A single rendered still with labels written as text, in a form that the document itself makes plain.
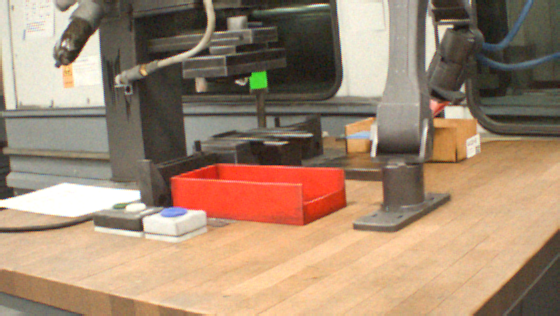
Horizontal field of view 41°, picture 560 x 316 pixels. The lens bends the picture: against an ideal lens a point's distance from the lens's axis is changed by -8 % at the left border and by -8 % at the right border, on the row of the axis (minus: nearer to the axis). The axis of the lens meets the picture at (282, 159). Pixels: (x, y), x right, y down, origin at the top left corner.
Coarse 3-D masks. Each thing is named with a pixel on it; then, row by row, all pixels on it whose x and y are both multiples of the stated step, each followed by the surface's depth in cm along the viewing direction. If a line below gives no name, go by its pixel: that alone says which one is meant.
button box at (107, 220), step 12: (96, 216) 121; (108, 216) 119; (120, 216) 118; (132, 216) 117; (144, 216) 117; (0, 228) 125; (12, 228) 124; (24, 228) 124; (36, 228) 124; (48, 228) 124; (96, 228) 122; (108, 228) 120; (120, 228) 118; (132, 228) 117
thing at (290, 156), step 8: (192, 152) 147; (216, 152) 144; (224, 152) 142; (232, 152) 141; (240, 152) 142; (248, 152) 144; (256, 152) 146; (264, 152) 155; (288, 152) 154; (296, 152) 156; (216, 160) 144; (224, 160) 143; (232, 160) 142; (240, 160) 142; (248, 160) 144; (256, 160) 146; (264, 160) 155; (272, 160) 154; (280, 160) 153; (288, 160) 154; (296, 160) 156
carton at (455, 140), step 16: (352, 128) 165; (368, 128) 163; (448, 128) 152; (464, 128) 163; (352, 144) 165; (368, 144) 163; (448, 144) 153; (464, 144) 155; (432, 160) 156; (448, 160) 154
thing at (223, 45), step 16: (224, 16) 148; (240, 16) 146; (224, 32) 145; (240, 32) 143; (256, 32) 143; (272, 32) 147; (160, 48) 155; (176, 48) 153; (192, 48) 150; (224, 48) 145; (240, 48) 145; (256, 48) 148; (272, 48) 152; (192, 64) 142; (208, 64) 140; (224, 64) 138; (240, 64) 142; (256, 64) 145; (272, 64) 149; (240, 80) 148
